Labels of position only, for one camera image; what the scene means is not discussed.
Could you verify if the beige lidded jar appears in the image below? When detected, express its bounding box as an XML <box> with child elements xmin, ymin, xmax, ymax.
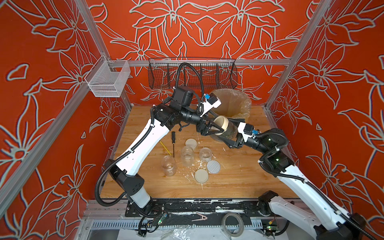
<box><xmin>220</xmin><ymin>122</ymin><xmax>238</xmax><ymax>140</ymax></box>
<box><xmin>199</xmin><ymin>147</ymin><xmax>213</xmax><ymax>163</ymax></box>

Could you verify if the clear jar with tea leaves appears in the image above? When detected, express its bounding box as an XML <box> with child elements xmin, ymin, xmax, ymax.
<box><xmin>181</xmin><ymin>146</ymin><xmax>195</xmax><ymax>167</ymax></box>

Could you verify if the jar with foil seal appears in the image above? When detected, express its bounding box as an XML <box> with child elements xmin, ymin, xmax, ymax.
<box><xmin>161</xmin><ymin>156</ymin><xmax>177</xmax><ymax>177</ymax></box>

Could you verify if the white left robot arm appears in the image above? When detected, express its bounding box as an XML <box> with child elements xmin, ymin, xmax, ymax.
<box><xmin>95</xmin><ymin>74</ymin><xmax>223</xmax><ymax>212</ymax></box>

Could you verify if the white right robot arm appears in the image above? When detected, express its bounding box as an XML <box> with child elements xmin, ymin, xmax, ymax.
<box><xmin>223</xmin><ymin>120</ymin><xmax>374</xmax><ymax>240</ymax></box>

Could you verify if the silver mesh waste bin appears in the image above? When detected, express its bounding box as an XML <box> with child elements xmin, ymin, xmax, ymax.
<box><xmin>210</xmin><ymin>133</ymin><xmax>223</xmax><ymax>142</ymax></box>

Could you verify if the yellow plastic bin liner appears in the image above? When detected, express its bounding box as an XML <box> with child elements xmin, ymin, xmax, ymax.
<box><xmin>212</xmin><ymin>89</ymin><xmax>252</xmax><ymax>121</ymax></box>

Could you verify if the clear tape roll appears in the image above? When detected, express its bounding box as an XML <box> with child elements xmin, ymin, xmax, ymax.
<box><xmin>221</xmin><ymin>213</ymin><xmax>245</xmax><ymax>240</ymax></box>

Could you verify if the red clip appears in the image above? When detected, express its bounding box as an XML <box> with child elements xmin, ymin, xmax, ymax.
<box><xmin>192</xmin><ymin>213</ymin><xmax>208</xmax><ymax>222</ymax></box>

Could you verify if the crumpled clear plastic film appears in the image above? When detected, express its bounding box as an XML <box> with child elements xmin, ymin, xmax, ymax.
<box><xmin>160</xmin><ymin>226</ymin><xmax>195</xmax><ymax>240</ymax></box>

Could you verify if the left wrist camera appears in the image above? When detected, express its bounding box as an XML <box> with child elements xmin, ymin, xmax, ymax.
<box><xmin>200</xmin><ymin>93</ymin><xmax>222</xmax><ymax>117</ymax></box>

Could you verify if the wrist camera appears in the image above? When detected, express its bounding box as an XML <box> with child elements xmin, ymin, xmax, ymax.
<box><xmin>238</xmin><ymin>122</ymin><xmax>260</xmax><ymax>143</ymax></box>
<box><xmin>200</xmin><ymin>93</ymin><xmax>222</xmax><ymax>117</ymax></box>

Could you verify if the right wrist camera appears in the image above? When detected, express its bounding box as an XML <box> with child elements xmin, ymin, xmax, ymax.
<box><xmin>238</xmin><ymin>122</ymin><xmax>260</xmax><ymax>143</ymax></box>

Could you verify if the black handled screwdriver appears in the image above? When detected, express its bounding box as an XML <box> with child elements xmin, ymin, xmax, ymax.
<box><xmin>171</xmin><ymin>131</ymin><xmax>176</xmax><ymax>158</ymax></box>

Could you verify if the black wire wall basket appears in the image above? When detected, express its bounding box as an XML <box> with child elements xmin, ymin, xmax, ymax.
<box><xmin>148</xmin><ymin>57</ymin><xmax>239</xmax><ymax>91</ymax></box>

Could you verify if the white cable duct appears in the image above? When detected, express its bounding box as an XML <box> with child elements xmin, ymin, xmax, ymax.
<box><xmin>90</xmin><ymin>219</ymin><xmax>263</xmax><ymax>230</ymax></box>

